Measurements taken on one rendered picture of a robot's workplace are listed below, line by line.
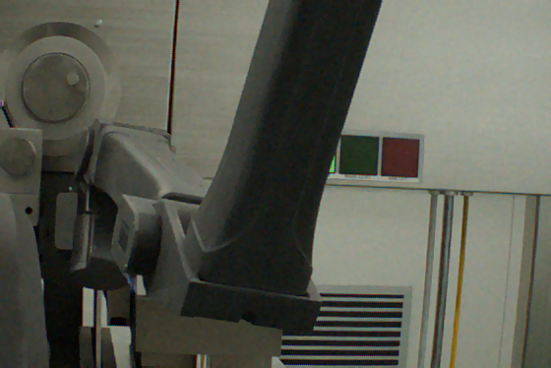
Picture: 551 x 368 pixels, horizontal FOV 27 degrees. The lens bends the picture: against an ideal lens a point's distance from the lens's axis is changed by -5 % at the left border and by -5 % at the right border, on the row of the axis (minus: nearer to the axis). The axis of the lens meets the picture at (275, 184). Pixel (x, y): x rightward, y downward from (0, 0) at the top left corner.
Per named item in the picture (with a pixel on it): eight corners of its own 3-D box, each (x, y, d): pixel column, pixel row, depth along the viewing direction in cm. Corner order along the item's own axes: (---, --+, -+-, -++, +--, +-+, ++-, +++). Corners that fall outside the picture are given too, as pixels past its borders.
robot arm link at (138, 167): (315, 231, 71) (141, 201, 68) (294, 321, 72) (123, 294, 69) (178, 129, 112) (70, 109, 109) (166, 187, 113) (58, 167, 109)
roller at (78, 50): (-4, 130, 124) (17, 28, 123) (10, 127, 149) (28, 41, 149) (94, 150, 126) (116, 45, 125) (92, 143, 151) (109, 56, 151)
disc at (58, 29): (-21, 143, 124) (7, 12, 123) (-21, 143, 124) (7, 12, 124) (106, 166, 126) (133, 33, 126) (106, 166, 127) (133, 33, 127)
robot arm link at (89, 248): (177, 137, 109) (89, 120, 106) (171, 251, 103) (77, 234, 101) (145, 192, 119) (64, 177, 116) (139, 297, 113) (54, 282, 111)
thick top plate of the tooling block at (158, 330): (135, 351, 125) (136, 297, 124) (121, 295, 164) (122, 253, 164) (280, 356, 127) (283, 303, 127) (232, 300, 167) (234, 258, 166)
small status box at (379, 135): (247, 174, 162) (250, 123, 161) (246, 174, 162) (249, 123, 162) (422, 183, 166) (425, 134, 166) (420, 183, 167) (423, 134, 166)
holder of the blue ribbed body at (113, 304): (106, 326, 129) (107, 281, 128) (102, 294, 151) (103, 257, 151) (134, 327, 129) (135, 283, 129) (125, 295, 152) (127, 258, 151)
